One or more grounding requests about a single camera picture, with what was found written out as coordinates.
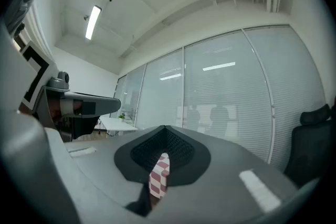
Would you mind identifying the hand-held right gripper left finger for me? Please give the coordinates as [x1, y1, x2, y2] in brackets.
[64, 125, 166, 218]

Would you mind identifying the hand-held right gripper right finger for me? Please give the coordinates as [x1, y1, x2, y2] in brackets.
[149, 125, 300, 224]

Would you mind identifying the white desk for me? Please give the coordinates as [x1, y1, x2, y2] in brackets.
[99, 115, 139, 137]

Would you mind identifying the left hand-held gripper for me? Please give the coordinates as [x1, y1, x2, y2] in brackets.
[18, 40, 122, 129]

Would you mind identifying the black office chair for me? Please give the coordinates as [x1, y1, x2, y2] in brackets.
[283, 103, 334, 188]

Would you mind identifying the long ceiling light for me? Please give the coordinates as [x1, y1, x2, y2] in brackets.
[85, 5, 103, 41]

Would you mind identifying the pink white checkered tablecloth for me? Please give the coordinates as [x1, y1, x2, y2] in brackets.
[148, 152, 171, 200]

